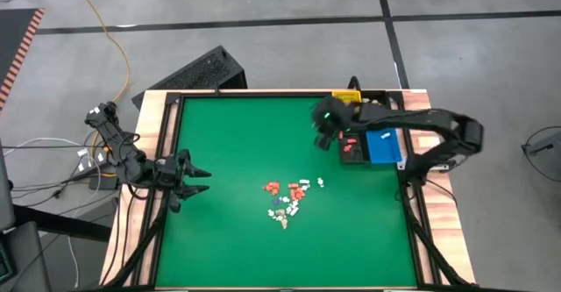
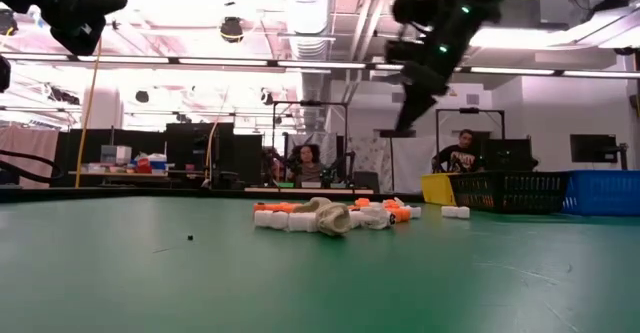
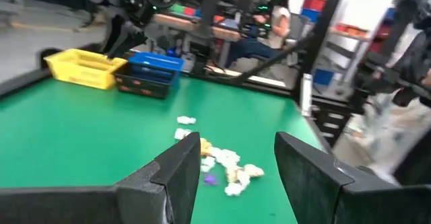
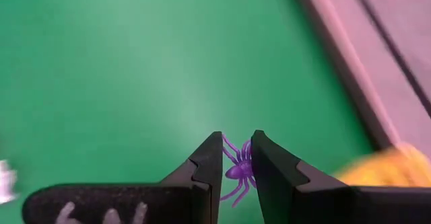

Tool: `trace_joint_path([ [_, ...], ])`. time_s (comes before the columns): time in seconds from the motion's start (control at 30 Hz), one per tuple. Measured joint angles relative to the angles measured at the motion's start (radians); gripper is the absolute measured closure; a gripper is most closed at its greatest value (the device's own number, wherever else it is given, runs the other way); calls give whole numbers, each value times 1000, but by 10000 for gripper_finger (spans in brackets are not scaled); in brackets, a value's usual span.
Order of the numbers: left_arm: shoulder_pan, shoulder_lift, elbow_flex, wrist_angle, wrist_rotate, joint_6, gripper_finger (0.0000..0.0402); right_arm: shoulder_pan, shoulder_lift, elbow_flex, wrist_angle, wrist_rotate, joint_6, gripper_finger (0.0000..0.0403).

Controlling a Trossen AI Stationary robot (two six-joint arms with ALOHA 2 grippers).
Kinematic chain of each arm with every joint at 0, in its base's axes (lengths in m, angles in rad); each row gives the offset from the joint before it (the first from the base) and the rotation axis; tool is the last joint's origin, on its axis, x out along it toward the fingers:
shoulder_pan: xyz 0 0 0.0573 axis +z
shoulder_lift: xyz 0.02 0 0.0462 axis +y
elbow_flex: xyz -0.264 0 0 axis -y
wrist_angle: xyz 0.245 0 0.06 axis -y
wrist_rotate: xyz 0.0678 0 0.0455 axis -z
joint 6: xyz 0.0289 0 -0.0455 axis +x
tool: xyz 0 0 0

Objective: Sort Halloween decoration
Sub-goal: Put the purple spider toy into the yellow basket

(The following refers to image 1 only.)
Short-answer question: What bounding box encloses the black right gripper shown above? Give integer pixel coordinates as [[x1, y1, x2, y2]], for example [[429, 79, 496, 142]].
[[311, 97, 355, 152]]

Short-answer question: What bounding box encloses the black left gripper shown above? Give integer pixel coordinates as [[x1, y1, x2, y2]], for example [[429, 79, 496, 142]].
[[162, 148, 213, 199]]

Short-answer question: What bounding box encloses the yellow plastic basket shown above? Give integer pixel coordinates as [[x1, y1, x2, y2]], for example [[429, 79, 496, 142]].
[[331, 90, 363, 104]]

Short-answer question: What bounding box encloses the blue plastic basket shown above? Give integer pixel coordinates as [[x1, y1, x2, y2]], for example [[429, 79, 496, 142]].
[[365, 127, 403, 165]]

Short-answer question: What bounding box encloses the wooden table side board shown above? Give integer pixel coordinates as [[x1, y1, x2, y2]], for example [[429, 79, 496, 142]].
[[99, 89, 185, 287], [399, 89, 477, 285]]

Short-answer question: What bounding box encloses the black perforated computer case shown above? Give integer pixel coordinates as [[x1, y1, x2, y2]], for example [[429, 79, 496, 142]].
[[131, 45, 249, 110]]

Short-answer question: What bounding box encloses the black floor beam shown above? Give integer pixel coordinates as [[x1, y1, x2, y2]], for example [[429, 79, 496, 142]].
[[12, 203, 113, 243]]

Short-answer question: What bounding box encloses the grey box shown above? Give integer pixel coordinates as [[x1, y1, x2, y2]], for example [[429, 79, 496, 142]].
[[0, 221, 52, 292]]

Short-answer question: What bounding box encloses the grey stand foot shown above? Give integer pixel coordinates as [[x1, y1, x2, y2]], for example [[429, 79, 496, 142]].
[[521, 133, 561, 156]]

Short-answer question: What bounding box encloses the hazard striped floor mat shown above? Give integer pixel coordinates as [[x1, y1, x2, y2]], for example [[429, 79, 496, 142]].
[[0, 7, 46, 111]]

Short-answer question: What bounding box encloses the yellow floor extension cable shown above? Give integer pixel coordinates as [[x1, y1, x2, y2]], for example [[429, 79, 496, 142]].
[[67, 0, 133, 179]]

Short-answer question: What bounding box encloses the thin black floor cable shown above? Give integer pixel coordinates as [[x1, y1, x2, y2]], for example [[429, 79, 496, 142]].
[[520, 125, 561, 203]]

